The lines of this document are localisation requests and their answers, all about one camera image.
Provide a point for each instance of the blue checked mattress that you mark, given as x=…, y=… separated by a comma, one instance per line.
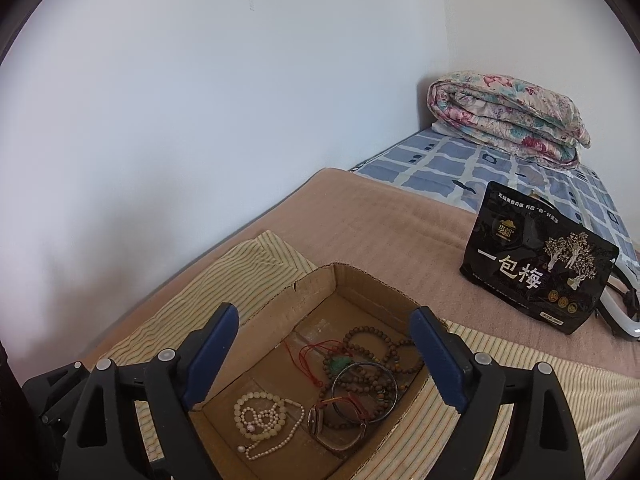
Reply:
x=440, y=165

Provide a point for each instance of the yellow striped cloth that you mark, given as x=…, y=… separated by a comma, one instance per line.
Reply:
x=590, y=410

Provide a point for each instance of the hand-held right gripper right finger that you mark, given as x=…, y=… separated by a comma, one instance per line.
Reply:
x=440, y=360

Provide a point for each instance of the black snack bag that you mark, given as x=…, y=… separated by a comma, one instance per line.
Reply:
x=520, y=260

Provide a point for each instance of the folded floral quilt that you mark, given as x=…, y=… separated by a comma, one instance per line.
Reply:
x=505, y=115

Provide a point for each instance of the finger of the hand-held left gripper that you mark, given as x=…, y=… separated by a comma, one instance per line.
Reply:
x=55, y=395

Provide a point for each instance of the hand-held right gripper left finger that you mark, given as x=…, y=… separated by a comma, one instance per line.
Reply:
x=210, y=355

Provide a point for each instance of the cardboard box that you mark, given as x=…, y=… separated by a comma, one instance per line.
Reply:
x=280, y=355

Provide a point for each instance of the dark thin bangle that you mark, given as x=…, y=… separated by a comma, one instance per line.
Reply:
x=395, y=390

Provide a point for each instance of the brown blanket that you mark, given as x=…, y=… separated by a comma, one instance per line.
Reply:
x=390, y=230

